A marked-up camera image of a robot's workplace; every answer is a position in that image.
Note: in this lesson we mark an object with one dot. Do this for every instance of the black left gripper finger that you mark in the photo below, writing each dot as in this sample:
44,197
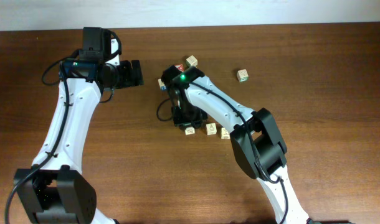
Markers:
136,73
125,74

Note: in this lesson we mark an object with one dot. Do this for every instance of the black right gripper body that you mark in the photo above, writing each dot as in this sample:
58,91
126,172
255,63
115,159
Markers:
185,114

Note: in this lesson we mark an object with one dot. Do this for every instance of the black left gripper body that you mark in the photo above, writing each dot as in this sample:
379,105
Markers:
116,78

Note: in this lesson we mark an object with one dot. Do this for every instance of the blue D wooden block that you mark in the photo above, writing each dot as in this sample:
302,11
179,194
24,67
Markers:
189,131

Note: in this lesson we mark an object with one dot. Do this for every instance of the green B wooden block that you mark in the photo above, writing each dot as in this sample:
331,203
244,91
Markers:
225,134

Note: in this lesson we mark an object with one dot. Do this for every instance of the green V wooden block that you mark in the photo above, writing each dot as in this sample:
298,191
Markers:
242,75

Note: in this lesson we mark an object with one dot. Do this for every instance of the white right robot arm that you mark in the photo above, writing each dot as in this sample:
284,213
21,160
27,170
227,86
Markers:
258,146

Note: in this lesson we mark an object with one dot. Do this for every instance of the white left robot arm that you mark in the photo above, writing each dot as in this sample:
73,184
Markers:
53,189

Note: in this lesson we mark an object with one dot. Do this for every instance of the blue H wooden block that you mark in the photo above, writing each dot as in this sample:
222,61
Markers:
161,85

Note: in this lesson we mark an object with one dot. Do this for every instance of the red A wooden block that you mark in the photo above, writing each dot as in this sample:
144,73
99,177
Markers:
179,67

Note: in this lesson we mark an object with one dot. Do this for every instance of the plain top wooden block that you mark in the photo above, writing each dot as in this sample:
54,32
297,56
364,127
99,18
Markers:
191,61

